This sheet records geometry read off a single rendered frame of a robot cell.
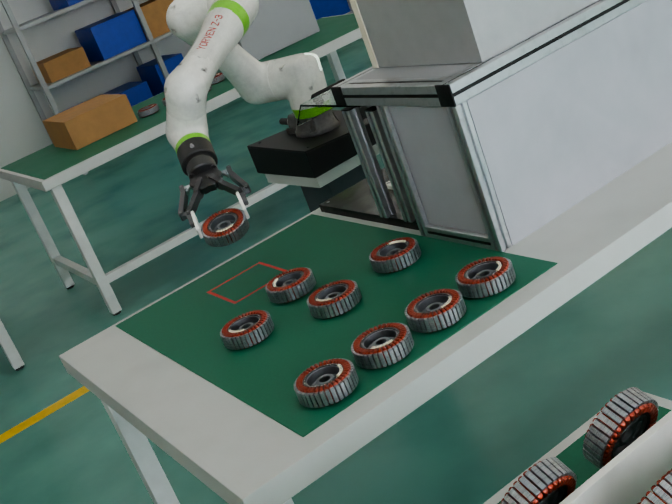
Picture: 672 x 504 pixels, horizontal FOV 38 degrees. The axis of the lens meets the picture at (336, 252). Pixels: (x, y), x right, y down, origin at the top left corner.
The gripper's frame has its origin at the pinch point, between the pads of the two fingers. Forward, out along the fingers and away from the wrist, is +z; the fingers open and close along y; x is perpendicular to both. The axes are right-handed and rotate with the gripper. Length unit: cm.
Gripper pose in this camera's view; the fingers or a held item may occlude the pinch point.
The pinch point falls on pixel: (221, 219)
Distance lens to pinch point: 233.1
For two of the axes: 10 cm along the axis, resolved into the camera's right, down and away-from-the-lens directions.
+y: -9.2, 3.9, -0.6
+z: 3.3, 6.8, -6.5
